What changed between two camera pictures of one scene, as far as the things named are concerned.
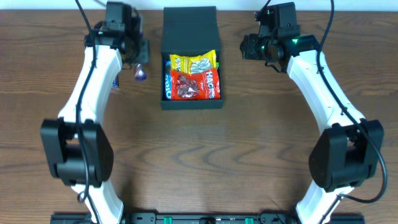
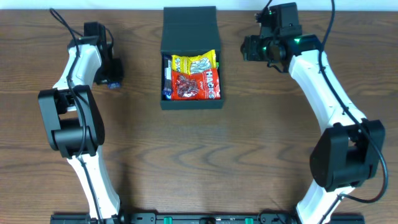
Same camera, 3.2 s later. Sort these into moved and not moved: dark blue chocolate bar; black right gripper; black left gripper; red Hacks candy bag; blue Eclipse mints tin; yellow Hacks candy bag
Moved: dark blue chocolate bar; black left gripper
Not moved: blue Eclipse mints tin; black right gripper; yellow Hacks candy bag; red Hacks candy bag
